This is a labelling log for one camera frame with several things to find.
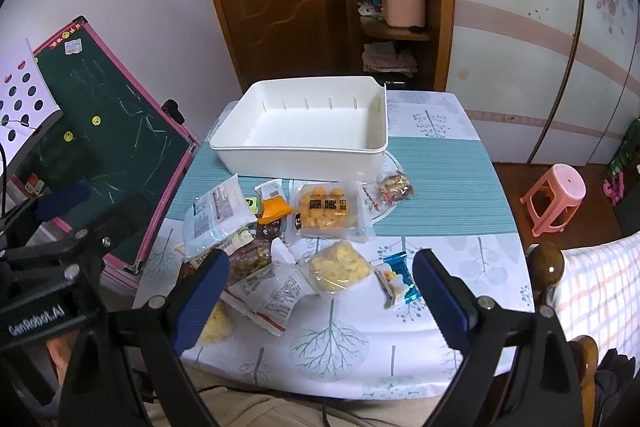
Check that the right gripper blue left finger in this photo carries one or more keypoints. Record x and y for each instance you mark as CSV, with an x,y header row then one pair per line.
x,y
193,299

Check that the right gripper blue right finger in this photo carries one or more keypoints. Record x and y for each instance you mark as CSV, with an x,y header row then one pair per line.
x,y
449,300

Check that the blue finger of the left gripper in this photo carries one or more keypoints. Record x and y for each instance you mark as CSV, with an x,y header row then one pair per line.
x,y
57,203

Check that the blue small snack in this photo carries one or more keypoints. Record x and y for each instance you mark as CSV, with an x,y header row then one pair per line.
x,y
395,278

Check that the white red-edged snack bag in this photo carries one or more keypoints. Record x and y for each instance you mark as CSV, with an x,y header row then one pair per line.
x,y
269,295

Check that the dark dried fruit packet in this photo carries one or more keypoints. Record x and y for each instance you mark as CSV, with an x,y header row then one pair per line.
x,y
249,259

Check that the large clear blue-white snack bag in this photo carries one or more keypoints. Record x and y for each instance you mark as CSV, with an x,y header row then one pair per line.
x,y
214,217

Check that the yellow chips clear bag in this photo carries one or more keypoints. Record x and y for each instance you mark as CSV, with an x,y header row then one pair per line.
x,y
335,268

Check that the mixed nuts small clear packet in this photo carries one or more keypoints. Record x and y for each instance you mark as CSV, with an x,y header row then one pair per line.
x,y
395,188

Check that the orange-topped snack packet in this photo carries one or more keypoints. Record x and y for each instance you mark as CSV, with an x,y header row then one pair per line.
x,y
275,206

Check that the yellow puffs snack tray pack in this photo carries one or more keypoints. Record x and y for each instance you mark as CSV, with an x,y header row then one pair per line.
x,y
330,210

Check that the green small snack packet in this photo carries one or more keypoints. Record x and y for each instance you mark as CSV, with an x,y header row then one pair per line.
x,y
255,204

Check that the white perforated board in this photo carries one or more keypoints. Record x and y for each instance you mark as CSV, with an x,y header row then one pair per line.
x,y
28,109

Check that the wooden chair knob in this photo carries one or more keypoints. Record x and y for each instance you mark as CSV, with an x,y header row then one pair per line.
x,y
545,265

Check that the teal table runner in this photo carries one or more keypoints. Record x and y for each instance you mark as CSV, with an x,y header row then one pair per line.
x,y
456,190

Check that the pink plastic stool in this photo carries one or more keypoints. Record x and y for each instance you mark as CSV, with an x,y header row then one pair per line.
x,y
564,189

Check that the white plastic storage bin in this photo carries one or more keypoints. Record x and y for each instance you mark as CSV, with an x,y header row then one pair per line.
x,y
311,128

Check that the folded pink cloths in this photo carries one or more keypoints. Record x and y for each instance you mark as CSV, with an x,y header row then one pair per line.
x,y
383,57

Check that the green chalkboard pink frame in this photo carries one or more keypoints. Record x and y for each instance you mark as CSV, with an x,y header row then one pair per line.
x,y
112,135

